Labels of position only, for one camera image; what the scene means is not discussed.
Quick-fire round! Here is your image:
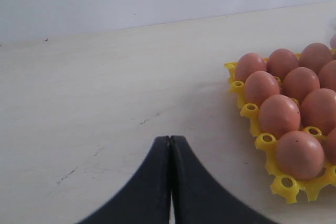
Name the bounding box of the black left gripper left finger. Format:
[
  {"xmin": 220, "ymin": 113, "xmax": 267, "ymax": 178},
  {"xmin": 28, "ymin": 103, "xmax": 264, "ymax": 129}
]
[{"xmin": 81, "ymin": 136, "xmax": 171, "ymax": 224}]

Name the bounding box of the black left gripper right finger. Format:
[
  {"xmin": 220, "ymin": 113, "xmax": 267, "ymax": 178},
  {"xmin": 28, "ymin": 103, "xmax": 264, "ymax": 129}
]
[{"xmin": 170, "ymin": 136, "xmax": 273, "ymax": 224}]

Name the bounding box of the brown egg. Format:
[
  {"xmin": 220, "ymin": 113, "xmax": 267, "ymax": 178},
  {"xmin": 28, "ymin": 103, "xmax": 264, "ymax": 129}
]
[
  {"xmin": 300, "ymin": 88, "xmax": 335, "ymax": 135},
  {"xmin": 275, "ymin": 131, "xmax": 324, "ymax": 180},
  {"xmin": 258, "ymin": 94, "xmax": 301, "ymax": 139},
  {"xmin": 324, "ymin": 128, "xmax": 336, "ymax": 165}
]

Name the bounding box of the brown egg placed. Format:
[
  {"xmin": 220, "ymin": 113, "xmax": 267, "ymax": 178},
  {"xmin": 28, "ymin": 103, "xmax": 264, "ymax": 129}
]
[
  {"xmin": 299, "ymin": 42, "xmax": 333, "ymax": 74},
  {"xmin": 266, "ymin": 48, "xmax": 298, "ymax": 80},
  {"xmin": 244, "ymin": 71, "xmax": 280, "ymax": 107},
  {"xmin": 318, "ymin": 60, "xmax": 336, "ymax": 91},
  {"xmin": 235, "ymin": 52, "xmax": 266, "ymax": 82},
  {"xmin": 282, "ymin": 67, "xmax": 320, "ymax": 104}
]

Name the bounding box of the yellow plastic egg tray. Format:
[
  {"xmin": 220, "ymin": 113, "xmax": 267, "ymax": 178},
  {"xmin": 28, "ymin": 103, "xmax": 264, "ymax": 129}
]
[{"xmin": 224, "ymin": 62, "xmax": 335, "ymax": 204}]

